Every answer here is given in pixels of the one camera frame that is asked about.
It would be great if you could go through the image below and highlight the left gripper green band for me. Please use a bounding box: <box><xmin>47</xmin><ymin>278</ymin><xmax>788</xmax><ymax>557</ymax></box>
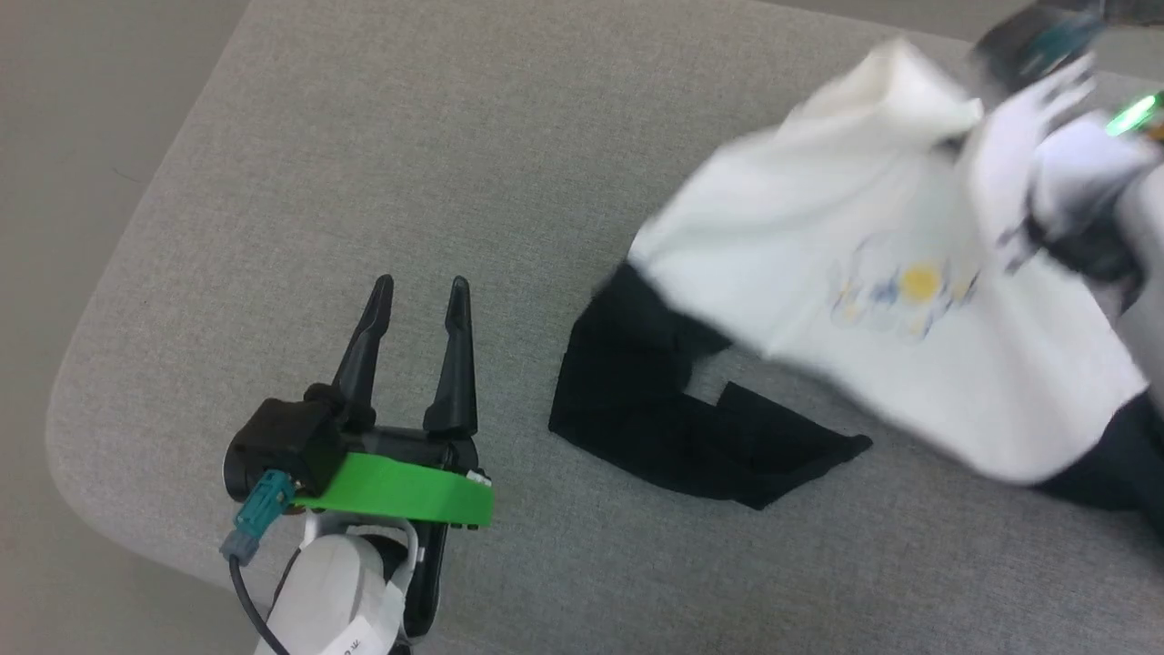
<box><xmin>291</xmin><ymin>275</ymin><xmax>497</xmax><ymax>642</ymax></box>

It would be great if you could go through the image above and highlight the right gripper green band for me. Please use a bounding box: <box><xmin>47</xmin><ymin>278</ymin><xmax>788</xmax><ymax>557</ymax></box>
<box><xmin>1032</xmin><ymin>91</ymin><xmax>1164</xmax><ymax>278</ymax></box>

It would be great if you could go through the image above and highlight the white shirt with black sleeves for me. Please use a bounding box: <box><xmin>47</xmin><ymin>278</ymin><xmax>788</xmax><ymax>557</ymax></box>
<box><xmin>548</xmin><ymin>38</ymin><xmax>1164</xmax><ymax>512</ymax></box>

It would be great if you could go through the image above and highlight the black cable with teal plug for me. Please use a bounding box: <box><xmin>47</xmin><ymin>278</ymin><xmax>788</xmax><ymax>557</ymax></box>
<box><xmin>220</xmin><ymin>470</ymin><xmax>296</xmax><ymax>655</ymax></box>

